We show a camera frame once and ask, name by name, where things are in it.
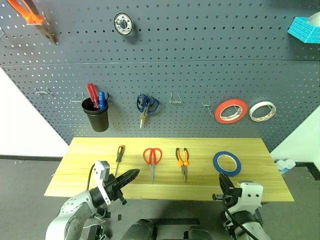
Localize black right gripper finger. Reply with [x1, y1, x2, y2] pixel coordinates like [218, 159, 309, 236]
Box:
[222, 173, 236, 195]
[219, 172, 230, 196]

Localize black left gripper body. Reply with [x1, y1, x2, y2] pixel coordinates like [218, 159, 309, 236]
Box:
[103, 174, 127, 206]

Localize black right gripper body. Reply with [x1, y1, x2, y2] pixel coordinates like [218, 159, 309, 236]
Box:
[212, 186, 243, 208]

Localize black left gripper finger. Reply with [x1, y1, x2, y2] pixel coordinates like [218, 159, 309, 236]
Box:
[115, 168, 140, 185]
[119, 172, 139, 190]

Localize blue tape roll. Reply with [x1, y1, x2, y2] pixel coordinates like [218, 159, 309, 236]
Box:
[212, 150, 242, 177]

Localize orange and black needle-nose pliers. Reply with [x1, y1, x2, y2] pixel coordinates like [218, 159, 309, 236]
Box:
[175, 147, 190, 183]

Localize grey pegboard wall panel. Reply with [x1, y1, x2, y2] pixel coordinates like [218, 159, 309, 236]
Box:
[0, 0, 320, 154]

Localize black and orange screwdriver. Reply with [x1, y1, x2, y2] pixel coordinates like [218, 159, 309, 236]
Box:
[114, 144, 126, 177]

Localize dark grey rounded shape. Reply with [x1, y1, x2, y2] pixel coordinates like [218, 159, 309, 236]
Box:
[126, 219, 158, 240]
[183, 226, 213, 240]

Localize clear plastic water bottle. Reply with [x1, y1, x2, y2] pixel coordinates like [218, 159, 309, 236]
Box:
[284, 158, 297, 170]
[274, 159, 288, 175]

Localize black plastic cup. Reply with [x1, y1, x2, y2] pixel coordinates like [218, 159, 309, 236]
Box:
[81, 96, 110, 133]

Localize red tape roll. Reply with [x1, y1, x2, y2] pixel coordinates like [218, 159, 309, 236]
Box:
[214, 98, 249, 125]

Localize white tape roll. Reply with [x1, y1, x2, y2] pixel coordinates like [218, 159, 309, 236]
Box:
[248, 101, 277, 123]

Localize silver double-prong pegboard hook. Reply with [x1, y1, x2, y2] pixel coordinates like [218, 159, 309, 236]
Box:
[202, 100, 215, 118]

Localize round silver metal disc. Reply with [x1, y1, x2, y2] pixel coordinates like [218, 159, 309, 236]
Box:
[113, 12, 134, 36]

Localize cyan foam block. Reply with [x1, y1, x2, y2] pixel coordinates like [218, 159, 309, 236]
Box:
[287, 16, 320, 45]

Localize white rounded object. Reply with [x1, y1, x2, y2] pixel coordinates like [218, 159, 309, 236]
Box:
[307, 11, 320, 26]

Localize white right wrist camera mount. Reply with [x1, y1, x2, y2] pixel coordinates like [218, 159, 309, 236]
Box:
[231, 181, 264, 213]

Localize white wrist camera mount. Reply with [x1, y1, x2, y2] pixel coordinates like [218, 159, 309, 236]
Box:
[231, 181, 264, 213]
[93, 160, 112, 206]

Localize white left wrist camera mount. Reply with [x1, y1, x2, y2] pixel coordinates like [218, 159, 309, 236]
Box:
[93, 160, 112, 206]

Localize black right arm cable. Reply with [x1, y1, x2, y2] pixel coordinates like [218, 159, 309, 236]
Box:
[223, 199, 261, 240]

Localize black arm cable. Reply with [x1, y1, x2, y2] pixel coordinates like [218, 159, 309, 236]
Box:
[86, 163, 97, 193]
[223, 199, 261, 240]

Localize red-handled scissors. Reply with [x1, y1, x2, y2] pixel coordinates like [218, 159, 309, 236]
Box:
[142, 147, 163, 185]

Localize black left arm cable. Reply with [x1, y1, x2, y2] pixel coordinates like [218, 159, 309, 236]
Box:
[86, 163, 97, 193]

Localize thin white wire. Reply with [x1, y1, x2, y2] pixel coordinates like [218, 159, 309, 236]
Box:
[83, 215, 107, 230]

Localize black metal table frame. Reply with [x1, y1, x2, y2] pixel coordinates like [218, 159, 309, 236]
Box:
[86, 217, 201, 240]

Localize blue-handled scissors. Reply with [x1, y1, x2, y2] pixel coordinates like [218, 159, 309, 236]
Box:
[136, 93, 160, 130]

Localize silver wire loop hook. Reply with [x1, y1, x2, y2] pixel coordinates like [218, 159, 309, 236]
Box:
[169, 91, 183, 104]

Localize large orange-handled pliers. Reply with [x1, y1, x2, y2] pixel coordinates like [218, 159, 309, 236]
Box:
[6, 0, 60, 46]

